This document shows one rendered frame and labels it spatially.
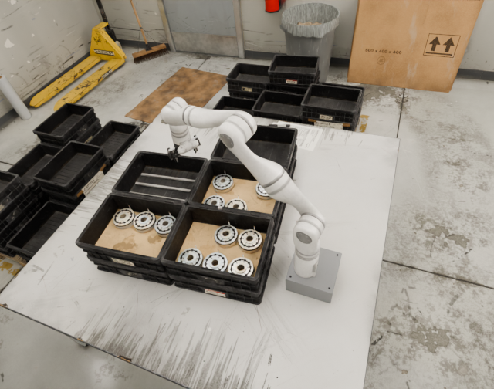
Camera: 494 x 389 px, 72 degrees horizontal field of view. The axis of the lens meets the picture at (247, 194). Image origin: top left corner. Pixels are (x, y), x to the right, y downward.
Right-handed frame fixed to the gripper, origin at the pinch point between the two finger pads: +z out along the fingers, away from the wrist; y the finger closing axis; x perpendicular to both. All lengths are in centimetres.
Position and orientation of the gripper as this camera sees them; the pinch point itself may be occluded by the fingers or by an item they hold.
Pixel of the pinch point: (186, 155)
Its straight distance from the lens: 155.2
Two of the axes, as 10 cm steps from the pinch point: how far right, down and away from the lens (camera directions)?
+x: 5.3, 7.8, -3.4
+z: -0.3, 4.2, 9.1
